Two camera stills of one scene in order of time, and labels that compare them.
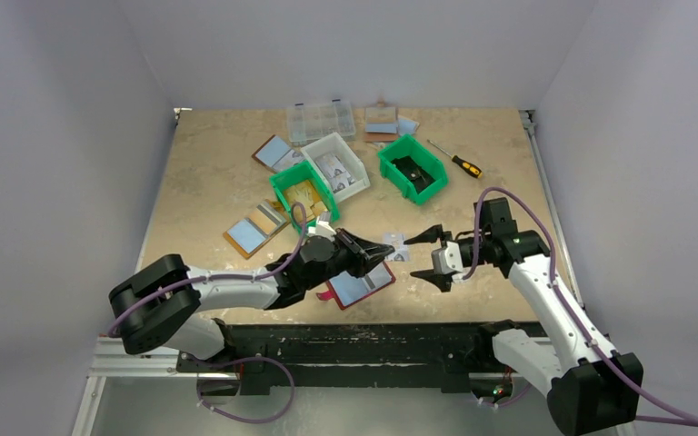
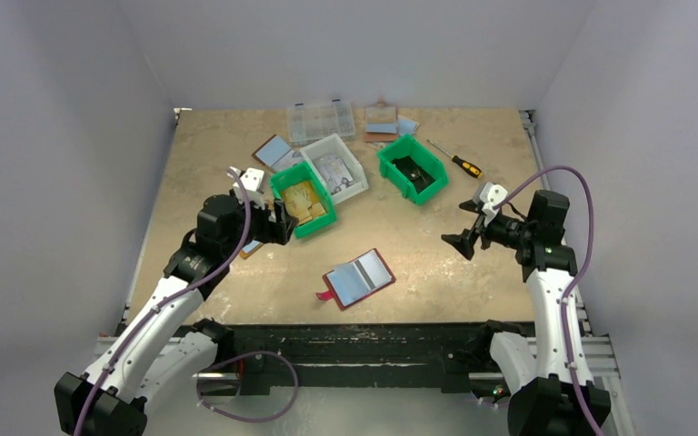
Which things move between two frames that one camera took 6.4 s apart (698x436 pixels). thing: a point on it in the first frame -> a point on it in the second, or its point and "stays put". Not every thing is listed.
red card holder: x=346 y=289 stays put
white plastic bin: x=343 y=169 stays put
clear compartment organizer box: x=306 y=123 stays put
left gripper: x=371 y=252 -> x=271 y=232
